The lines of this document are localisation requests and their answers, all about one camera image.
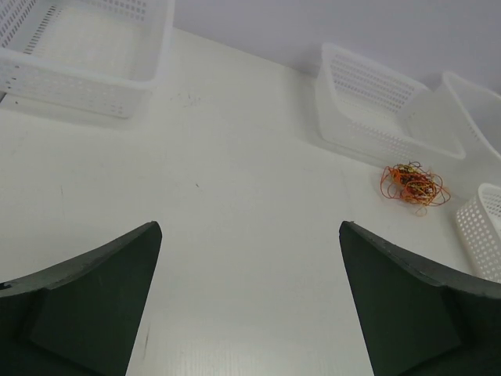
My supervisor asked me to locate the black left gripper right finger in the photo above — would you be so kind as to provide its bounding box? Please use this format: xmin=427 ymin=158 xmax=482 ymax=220
xmin=339 ymin=221 xmax=500 ymax=375

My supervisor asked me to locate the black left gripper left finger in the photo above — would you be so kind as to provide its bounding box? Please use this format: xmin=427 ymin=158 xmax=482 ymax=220
xmin=1 ymin=222 xmax=162 ymax=375

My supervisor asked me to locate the multicolour cable bundle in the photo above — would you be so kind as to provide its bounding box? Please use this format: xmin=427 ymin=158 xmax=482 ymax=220
xmin=379 ymin=161 xmax=452 ymax=218

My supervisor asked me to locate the white round-hole basket right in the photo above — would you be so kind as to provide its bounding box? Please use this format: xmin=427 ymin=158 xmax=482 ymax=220
xmin=455 ymin=183 xmax=501 ymax=284

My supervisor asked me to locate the white solid plastic tub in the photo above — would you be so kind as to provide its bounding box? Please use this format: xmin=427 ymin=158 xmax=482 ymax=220
xmin=404 ymin=71 xmax=500 ymax=163

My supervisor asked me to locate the white perforated basket middle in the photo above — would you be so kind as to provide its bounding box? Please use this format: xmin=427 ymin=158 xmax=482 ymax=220
xmin=315 ymin=43 xmax=466 ymax=168

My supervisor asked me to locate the white perforated basket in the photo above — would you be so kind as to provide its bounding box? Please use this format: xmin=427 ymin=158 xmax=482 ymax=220
xmin=1 ymin=0 xmax=175 ymax=118
xmin=315 ymin=43 xmax=466 ymax=168

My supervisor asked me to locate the white perforated basket left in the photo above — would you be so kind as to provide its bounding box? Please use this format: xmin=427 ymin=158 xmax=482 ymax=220
xmin=1 ymin=0 xmax=175 ymax=118

